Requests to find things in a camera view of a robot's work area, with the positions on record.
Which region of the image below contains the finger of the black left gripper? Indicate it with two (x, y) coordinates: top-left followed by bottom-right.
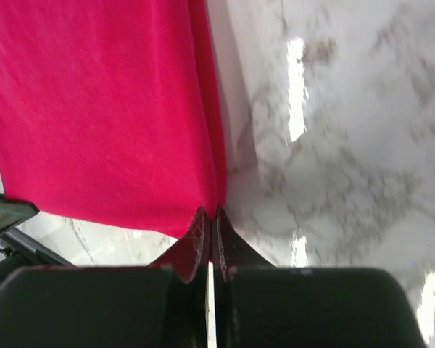
(0, 194), (39, 235)

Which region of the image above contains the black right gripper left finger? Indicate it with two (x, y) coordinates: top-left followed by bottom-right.
(149, 207), (210, 282)

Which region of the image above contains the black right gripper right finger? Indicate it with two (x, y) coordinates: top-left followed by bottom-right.
(210, 207), (274, 281)

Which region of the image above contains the red t shirt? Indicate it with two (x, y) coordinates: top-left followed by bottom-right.
(0, 1), (226, 238)

